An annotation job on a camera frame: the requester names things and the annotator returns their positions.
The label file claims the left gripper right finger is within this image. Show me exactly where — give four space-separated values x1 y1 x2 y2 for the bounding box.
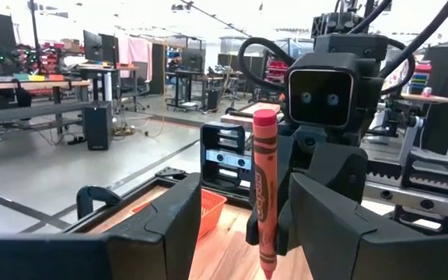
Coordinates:
289 173 448 280

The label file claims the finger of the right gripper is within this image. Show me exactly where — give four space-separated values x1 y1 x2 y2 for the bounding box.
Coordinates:
245 208 257 247
277 134 369 257

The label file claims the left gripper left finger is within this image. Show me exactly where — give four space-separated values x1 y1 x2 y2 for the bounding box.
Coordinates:
0 173 202 280

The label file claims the orange-red crayon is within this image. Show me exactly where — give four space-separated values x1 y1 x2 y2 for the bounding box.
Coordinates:
252 108 279 280

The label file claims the orange plastic basket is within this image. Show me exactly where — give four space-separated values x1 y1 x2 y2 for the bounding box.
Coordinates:
130 189 228 240

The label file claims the black table clamp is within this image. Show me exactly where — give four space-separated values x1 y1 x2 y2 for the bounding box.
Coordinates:
75 185 124 219

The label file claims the black computer tower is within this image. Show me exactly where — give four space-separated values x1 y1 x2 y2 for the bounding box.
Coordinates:
82 100 114 152

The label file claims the black office chair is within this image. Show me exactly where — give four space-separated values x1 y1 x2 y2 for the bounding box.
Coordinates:
119 61 151 113

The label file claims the white roll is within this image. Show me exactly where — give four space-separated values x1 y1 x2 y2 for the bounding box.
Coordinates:
103 72 114 103

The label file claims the black standing desk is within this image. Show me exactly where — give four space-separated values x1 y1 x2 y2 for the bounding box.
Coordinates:
164 68 200 114

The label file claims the wooden-top grey workbench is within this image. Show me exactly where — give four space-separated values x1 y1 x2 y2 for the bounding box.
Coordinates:
0 75 93 165

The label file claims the pink cloth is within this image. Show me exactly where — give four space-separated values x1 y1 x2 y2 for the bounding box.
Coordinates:
117 34 154 83

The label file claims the black monitor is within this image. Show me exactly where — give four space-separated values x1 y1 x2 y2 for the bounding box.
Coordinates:
82 30 104 63

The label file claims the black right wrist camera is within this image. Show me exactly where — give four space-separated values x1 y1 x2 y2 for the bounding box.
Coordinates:
287 68 355 128

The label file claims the black aluminium table frame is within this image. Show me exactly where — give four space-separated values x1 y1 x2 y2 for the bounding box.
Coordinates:
64 166 194 234

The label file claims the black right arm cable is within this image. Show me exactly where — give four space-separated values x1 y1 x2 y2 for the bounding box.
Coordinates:
237 0 448 96

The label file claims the black camera stand frame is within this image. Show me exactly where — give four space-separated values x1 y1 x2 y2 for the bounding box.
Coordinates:
28 0 45 75

